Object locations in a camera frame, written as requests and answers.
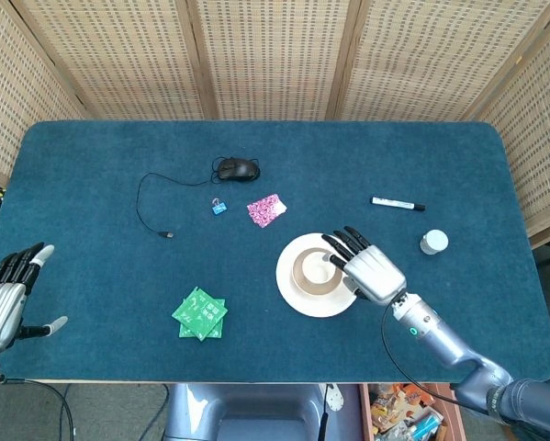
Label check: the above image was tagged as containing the white perforated tag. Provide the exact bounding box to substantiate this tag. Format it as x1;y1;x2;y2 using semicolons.
325;384;344;413

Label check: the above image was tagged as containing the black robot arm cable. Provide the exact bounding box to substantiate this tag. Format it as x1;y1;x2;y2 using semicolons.
380;303;466;409

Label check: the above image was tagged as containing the wooden box of snacks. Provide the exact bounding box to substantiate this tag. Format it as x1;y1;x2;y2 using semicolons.
359;383;466;441

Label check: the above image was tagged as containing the white round plate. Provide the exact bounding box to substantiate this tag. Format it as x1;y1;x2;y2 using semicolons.
275;232;364;319

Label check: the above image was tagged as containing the black mouse cable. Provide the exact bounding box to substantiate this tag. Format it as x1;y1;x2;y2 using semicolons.
136;155;261;239

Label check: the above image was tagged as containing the pink patterned packet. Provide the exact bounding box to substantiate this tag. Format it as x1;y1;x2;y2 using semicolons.
246;193;287;229

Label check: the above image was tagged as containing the black floor cable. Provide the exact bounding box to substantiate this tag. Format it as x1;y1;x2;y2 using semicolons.
0;377;76;441

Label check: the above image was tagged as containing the small white lidded jar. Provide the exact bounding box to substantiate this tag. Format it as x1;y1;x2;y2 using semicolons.
419;229;450;255

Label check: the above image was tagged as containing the white paper cup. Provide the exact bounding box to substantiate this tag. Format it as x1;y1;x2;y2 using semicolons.
300;252;341;284

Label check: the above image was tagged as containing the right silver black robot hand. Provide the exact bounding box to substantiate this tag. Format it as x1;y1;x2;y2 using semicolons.
322;226;408;307

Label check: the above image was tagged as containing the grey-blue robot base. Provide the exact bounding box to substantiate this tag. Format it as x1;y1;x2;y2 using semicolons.
163;383;363;441

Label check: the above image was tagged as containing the black computer mouse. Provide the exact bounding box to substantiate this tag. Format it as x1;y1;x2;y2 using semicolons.
217;157;262;182

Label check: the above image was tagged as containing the white black marker pen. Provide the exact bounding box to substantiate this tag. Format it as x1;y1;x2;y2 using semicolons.
370;197;426;212

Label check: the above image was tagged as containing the green printed packet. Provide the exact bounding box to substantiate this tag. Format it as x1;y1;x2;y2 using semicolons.
172;287;229;342
178;298;225;340

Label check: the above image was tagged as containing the woven wooden folding screen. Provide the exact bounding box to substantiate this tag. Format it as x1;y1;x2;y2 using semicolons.
0;0;550;250

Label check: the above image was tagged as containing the beige bowl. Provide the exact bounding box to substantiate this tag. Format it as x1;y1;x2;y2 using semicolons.
291;247;348;297

